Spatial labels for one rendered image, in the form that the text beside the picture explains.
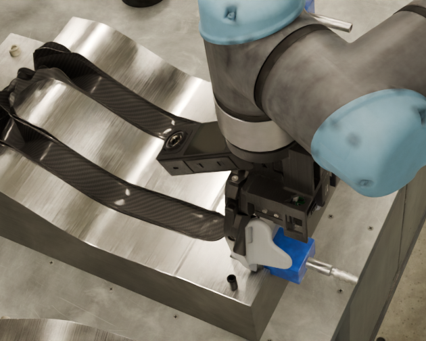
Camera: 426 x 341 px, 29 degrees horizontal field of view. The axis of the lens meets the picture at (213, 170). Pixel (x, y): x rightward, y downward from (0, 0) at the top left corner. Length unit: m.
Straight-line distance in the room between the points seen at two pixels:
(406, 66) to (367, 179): 0.08
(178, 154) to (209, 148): 0.04
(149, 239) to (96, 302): 0.12
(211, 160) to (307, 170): 0.10
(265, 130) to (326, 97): 0.12
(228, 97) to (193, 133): 0.16
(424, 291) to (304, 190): 1.16
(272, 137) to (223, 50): 0.10
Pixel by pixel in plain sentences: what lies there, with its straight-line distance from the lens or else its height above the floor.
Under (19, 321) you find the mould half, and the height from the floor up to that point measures 0.89.
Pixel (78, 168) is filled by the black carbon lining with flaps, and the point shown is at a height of 0.90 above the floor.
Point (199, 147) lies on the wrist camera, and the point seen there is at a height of 1.05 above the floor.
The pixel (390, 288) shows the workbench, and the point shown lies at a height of 0.10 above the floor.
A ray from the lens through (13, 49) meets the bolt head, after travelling 1.17.
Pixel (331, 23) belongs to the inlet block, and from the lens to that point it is 1.02.
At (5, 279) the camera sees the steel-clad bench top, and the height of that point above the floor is 0.80.
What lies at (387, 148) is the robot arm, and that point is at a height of 1.23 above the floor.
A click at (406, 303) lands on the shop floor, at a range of 1.85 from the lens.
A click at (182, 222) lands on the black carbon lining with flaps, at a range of 0.92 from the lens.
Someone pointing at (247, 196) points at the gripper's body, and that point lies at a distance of 0.74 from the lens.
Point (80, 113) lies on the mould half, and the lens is 1.00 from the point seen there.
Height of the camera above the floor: 1.65
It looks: 53 degrees down
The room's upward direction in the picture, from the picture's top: 12 degrees counter-clockwise
